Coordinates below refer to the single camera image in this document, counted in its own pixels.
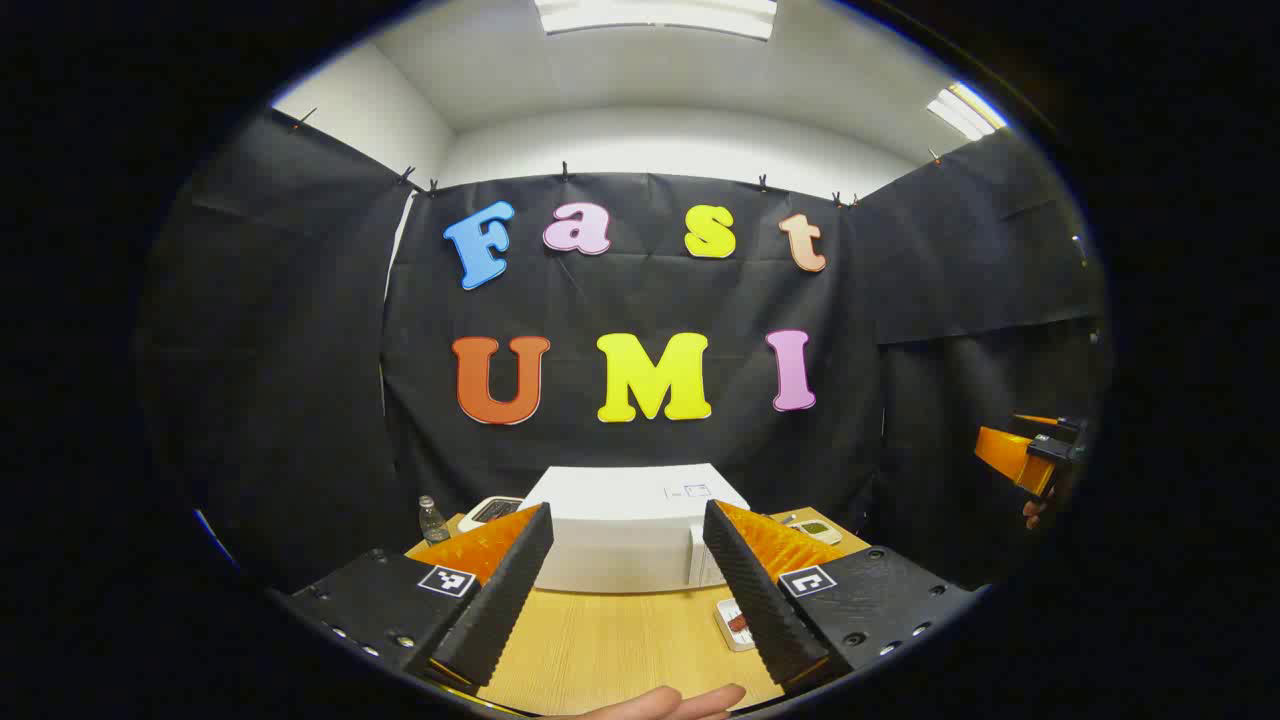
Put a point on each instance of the white rectangular dish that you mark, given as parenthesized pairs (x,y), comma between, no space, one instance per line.
(727,640)

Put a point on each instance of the white compartment snack tray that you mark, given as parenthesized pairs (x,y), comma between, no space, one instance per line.
(815,530)

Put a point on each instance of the clear plastic water bottle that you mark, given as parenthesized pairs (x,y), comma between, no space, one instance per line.
(432,522)

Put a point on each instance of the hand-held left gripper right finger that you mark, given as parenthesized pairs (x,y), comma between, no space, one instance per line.
(755,590)

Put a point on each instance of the reddish brown meat piece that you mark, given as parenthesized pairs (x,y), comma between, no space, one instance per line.
(738,622)

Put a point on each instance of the white toaster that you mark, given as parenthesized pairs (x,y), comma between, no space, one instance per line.
(490,511)

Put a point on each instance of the small ceiling light panel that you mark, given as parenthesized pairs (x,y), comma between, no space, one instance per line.
(965,110)

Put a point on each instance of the black backdrop cloth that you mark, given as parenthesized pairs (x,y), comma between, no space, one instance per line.
(620,300)

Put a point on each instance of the white microwave oven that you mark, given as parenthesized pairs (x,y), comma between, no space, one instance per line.
(625,530)

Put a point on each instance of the long ceiling light panel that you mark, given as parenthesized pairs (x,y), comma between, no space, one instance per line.
(655,15)

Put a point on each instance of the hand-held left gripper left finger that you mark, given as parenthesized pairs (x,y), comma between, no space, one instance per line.
(505,590)

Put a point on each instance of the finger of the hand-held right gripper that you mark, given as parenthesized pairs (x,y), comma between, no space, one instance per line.
(1035,419)
(1010,455)

